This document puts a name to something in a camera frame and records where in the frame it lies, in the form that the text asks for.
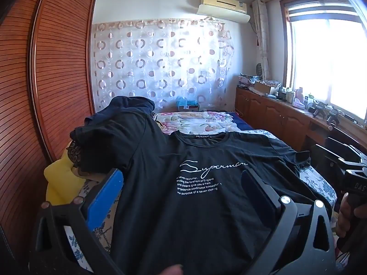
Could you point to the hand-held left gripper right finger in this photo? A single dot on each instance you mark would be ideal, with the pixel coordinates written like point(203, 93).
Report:
point(256, 197)

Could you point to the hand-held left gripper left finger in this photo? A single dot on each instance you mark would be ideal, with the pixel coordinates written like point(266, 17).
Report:
point(105, 197)

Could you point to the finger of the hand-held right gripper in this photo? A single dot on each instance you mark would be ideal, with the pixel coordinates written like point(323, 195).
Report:
point(324, 157)

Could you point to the black printed t-shirt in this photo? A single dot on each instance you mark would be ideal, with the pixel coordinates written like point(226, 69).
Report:
point(200, 206)

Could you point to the person's right hand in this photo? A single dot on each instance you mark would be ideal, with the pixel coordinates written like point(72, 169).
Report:
point(344, 220)

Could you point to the person's left hand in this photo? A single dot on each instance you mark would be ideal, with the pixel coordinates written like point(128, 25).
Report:
point(171, 271)

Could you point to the black wooden chair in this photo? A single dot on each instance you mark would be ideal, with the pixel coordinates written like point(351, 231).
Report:
point(344, 140)

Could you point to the yellow circle-trimmed garment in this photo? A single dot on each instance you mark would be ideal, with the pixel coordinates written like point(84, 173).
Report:
point(60, 177)

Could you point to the wooden cabinet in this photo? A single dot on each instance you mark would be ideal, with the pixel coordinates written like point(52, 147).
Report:
point(275, 114)

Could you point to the navy blanket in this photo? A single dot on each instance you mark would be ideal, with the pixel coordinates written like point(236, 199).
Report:
point(243, 121)

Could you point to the cardboard box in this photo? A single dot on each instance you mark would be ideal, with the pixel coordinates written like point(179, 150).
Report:
point(263, 87)

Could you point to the window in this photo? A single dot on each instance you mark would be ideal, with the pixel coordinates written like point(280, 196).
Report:
point(321, 63)

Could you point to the navy folded garment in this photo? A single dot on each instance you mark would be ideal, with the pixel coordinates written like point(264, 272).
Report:
point(129, 104)

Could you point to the floral quilt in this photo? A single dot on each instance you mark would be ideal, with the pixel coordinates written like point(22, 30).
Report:
point(195, 121)

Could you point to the blue tissue pack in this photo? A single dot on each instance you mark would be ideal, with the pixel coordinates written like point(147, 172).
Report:
point(186, 103)

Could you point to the wooden louvered wardrobe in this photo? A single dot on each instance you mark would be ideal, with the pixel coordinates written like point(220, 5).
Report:
point(57, 77)

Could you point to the pale window curtain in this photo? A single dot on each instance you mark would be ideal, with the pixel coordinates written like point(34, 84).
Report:
point(262, 34)

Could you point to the sheer circle-patterned curtain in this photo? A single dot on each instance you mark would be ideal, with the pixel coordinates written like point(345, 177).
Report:
point(160, 63)

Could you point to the wall air conditioner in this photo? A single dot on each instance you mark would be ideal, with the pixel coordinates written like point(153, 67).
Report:
point(220, 8)

